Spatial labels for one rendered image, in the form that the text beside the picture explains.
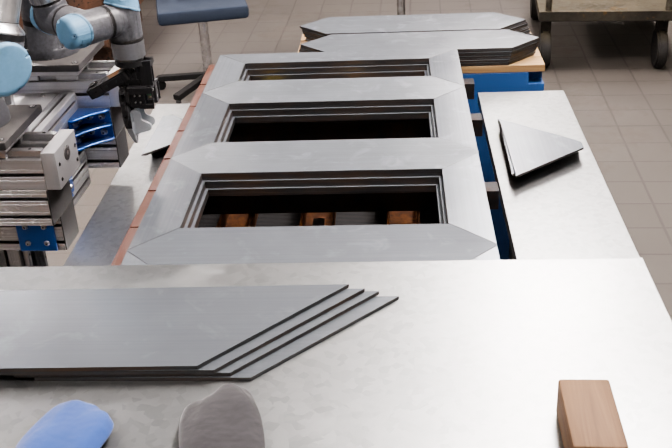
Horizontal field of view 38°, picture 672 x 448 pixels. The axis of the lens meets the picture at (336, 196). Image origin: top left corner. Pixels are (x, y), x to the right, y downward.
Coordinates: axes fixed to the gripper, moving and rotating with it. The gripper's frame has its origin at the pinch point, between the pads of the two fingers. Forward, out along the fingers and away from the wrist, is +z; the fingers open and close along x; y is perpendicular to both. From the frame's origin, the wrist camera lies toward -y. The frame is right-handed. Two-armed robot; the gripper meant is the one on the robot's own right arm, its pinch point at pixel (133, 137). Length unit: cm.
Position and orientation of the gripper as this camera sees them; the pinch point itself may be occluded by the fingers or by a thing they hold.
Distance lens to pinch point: 239.1
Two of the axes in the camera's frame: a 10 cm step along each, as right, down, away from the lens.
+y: 10.0, -0.2, -0.6
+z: 0.5, 8.9, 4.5
